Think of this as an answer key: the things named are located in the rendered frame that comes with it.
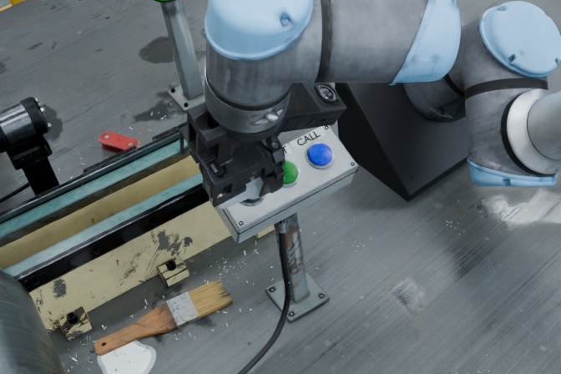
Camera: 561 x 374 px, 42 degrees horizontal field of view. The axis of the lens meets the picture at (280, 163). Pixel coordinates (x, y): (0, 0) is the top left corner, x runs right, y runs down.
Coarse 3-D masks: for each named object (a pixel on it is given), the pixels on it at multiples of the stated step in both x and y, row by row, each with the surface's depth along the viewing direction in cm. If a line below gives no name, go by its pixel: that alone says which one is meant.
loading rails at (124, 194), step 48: (144, 144) 115; (48, 192) 109; (96, 192) 110; (144, 192) 115; (192, 192) 106; (0, 240) 105; (48, 240) 110; (96, 240) 101; (144, 240) 106; (192, 240) 112; (48, 288) 101; (96, 288) 106
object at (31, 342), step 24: (0, 288) 73; (24, 288) 79; (0, 312) 70; (24, 312) 73; (0, 336) 67; (24, 336) 69; (48, 336) 75; (0, 360) 64; (24, 360) 66; (48, 360) 69
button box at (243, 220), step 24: (288, 144) 88; (312, 144) 89; (336, 144) 89; (312, 168) 87; (336, 168) 88; (288, 192) 86; (312, 192) 87; (240, 216) 84; (264, 216) 84; (288, 216) 89; (240, 240) 87
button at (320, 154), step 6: (318, 144) 88; (324, 144) 88; (312, 150) 88; (318, 150) 88; (324, 150) 88; (330, 150) 88; (312, 156) 87; (318, 156) 87; (324, 156) 87; (330, 156) 88; (312, 162) 87; (318, 162) 87; (324, 162) 87; (330, 162) 88
